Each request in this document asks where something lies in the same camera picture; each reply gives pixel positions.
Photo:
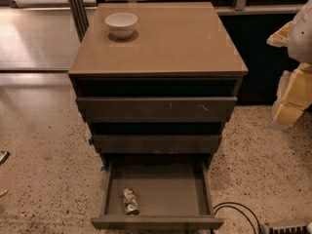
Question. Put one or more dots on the top drawer front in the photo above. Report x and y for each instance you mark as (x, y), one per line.
(156, 109)

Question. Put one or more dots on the middle drawer front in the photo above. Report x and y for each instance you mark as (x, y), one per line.
(154, 144)

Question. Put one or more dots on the grey power strip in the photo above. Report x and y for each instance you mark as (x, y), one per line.
(284, 229)

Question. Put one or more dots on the brown drawer cabinet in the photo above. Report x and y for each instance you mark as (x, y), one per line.
(178, 50)

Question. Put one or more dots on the open bottom drawer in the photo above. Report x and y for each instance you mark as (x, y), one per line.
(172, 193)

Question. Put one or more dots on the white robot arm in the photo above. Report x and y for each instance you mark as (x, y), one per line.
(296, 36)

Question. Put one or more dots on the yellow object at left edge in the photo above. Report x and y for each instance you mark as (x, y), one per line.
(3, 193)

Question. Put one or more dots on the white ceramic bowl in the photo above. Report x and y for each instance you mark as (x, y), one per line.
(121, 25)

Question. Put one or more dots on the dark object at left edge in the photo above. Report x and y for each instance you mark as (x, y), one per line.
(4, 155)

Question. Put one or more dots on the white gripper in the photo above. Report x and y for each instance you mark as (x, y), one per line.
(301, 40)

